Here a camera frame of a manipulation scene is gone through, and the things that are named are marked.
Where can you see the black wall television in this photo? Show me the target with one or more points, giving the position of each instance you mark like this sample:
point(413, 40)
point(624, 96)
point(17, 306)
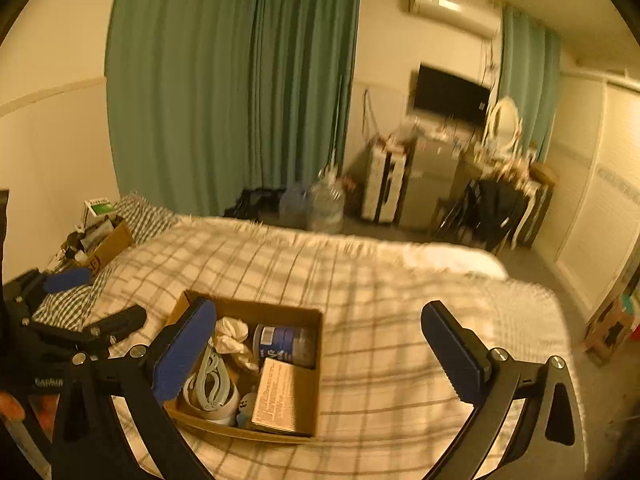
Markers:
point(450, 92)

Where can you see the black bag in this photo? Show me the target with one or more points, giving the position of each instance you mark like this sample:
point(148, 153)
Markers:
point(252, 202)

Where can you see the white suitcase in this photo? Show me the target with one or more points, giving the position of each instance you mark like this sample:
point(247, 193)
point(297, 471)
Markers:
point(384, 182)

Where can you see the green checked pillow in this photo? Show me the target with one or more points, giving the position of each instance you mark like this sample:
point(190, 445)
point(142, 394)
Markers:
point(145, 217)

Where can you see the orange white medicine box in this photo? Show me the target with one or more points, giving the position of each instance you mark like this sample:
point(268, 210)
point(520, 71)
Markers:
point(285, 395)

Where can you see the brown plastic stool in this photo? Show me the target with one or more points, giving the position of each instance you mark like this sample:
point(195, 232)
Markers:
point(607, 332)

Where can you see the blue tissue pack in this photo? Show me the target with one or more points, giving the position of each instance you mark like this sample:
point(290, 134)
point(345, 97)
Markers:
point(285, 342)

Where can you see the large cardboard box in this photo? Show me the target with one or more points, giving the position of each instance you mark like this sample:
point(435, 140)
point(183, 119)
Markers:
point(300, 320)

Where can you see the green curtain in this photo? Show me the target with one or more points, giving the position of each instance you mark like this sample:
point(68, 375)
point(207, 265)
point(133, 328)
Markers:
point(305, 80)
point(527, 80)
point(175, 85)

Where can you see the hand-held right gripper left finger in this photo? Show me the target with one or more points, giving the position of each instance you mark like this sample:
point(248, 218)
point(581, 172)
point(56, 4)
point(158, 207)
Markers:
point(185, 355)

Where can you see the clear water jug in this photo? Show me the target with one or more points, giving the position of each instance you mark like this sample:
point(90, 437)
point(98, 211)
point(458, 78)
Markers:
point(326, 207)
point(295, 205)

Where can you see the person's left hand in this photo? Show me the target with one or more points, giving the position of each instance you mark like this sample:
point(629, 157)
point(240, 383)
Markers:
point(10, 406)

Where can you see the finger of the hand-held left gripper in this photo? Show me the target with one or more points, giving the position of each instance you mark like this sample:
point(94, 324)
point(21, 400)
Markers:
point(67, 280)
point(120, 321)

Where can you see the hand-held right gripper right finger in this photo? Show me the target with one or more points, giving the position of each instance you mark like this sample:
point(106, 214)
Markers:
point(452, 355)

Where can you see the light blue plastic clip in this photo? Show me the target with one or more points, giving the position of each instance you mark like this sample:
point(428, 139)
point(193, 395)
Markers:
point(210, 380)

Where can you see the green white carton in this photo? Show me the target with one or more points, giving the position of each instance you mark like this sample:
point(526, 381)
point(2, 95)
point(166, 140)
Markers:
point(100, 208)

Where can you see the grey small fridge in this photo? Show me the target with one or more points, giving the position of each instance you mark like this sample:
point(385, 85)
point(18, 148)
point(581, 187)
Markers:
point(430, 185)

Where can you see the small cardboard box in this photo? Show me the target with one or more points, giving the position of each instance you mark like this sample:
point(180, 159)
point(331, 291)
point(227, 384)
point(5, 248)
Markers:
point(107, 247)

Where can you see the white cloth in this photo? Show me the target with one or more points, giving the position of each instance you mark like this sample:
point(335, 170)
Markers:
point(232, 335)

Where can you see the white dressing table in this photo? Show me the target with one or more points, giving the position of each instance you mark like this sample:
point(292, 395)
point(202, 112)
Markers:
point(537, 195)

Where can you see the white louvered wardrobe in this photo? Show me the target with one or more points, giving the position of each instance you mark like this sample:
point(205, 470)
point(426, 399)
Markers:
point(590, 185)

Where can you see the white air conditioner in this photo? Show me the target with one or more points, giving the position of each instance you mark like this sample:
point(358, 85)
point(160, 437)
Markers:
point(455, 10)

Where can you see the green checked bed sheet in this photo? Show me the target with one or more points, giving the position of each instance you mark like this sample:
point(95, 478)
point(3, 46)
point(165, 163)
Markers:
point(455, 262)

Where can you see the white tape roll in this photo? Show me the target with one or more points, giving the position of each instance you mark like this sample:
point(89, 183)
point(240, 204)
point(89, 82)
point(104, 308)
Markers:
point(212, 410)

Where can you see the black chair with jacket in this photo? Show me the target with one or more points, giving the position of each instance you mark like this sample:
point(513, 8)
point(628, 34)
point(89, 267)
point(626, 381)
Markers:
point(492, 210)

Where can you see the white oval mirror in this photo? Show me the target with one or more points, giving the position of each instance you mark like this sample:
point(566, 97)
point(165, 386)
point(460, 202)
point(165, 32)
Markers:
point(501, 122)

